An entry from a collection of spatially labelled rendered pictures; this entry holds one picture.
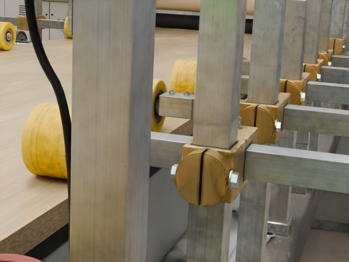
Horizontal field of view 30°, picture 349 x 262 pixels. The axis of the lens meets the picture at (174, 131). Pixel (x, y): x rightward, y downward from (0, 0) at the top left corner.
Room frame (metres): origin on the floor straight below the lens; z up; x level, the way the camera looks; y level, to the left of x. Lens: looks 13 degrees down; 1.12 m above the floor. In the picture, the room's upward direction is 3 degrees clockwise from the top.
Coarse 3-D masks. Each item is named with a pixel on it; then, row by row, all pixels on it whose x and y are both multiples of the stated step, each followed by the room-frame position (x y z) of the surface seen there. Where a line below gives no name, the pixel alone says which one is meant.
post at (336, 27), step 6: (336, 0) 2.02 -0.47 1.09; (342, 0) 2.01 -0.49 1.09; (336, 6) 2.02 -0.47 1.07; (342, 6) 2.01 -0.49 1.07; (336, 12) 2.02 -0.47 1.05; (342, 12) 2.01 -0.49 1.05; (336, 18) 2.02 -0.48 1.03; (342, 18) 2.01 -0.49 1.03; (336, 24) 2.02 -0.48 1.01; (342, 24) 2.01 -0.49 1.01; (330, 30) 2.02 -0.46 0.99; (336, 30) 2.02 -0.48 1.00; (342, 30) 2.02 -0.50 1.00; (330, 36) 2.02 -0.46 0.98; (336, 36) 2.01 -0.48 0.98; (324, 102) 2.02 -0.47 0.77; (330, 108) 2.01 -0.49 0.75
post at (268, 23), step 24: (264, 0) 0.82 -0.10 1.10; (264, 24) 0.82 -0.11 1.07; (264, 48) 0.82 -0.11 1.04; (264, 72) 0.82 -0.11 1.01; (264, 96) 0.82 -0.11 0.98; (264, 144) 0.82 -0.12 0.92; (240, 192) 0.83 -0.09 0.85; (264, 192) 0.82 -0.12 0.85; (240, 216) 0.83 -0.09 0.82; (264, 216) 0.82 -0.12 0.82; (240, 240) 0.83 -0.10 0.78; (264, 240) 0.83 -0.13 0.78
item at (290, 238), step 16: (320, 144) 1.74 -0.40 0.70; (336, 144) 1.92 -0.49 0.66; (304, 192) 1.29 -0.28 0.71; (320, 192) 1.48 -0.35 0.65; (304, 208) 1.20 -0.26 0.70; (272, 224) 1.06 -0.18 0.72; (288, 224) 1.05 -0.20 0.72; (304, 224) 1.14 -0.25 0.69; (272, 240) 1.03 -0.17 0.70; (288, 240) 1.03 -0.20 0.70; (304, 240) 1.18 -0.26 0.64; (272, 256) 0.96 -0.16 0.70; (288, 256) 0.97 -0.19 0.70
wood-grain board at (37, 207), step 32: (160, 32) 2.82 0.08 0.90; (192, 32) 2.91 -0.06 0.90; (0, 64) 1.57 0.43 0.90; (32, 64) 1.60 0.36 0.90; (64, 64) 1.63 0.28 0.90; (160, 64) 1.72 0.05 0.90; (0, 96) 1.15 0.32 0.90; (32, 96) 1.17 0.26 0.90; (0, 128) 0.90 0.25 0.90; (192, 128) 1.05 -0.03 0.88; (0, 160) 0.74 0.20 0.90; (0, 192) 0.63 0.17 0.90; (32, 192) 0.63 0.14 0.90; (64, 192) 0.64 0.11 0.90; (0, 224) 0.54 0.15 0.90; (32, 224) 0.56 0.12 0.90; (64, 224) 0.62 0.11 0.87
